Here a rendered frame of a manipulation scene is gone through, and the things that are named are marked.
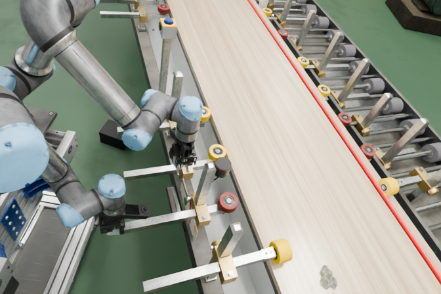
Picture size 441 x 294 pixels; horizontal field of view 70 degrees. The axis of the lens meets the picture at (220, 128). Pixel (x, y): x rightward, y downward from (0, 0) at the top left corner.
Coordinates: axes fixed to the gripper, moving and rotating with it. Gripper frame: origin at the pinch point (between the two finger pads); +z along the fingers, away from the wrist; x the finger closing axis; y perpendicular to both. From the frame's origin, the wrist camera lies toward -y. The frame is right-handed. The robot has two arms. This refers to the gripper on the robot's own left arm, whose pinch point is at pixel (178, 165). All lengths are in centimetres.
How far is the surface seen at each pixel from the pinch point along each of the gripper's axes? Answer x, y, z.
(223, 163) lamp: 12.7, 10.2, -12.0
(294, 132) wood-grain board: 66, -17, 10
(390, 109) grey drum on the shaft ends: 153, -33, 19
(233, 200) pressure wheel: 20.8, 14.0, 10.6
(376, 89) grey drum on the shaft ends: 155, -52, 18
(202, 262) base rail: 6.5, 28.3, 31.4
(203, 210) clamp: 8.3, 14.4, 14.0
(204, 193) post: 7.8, 11.7, 4.5
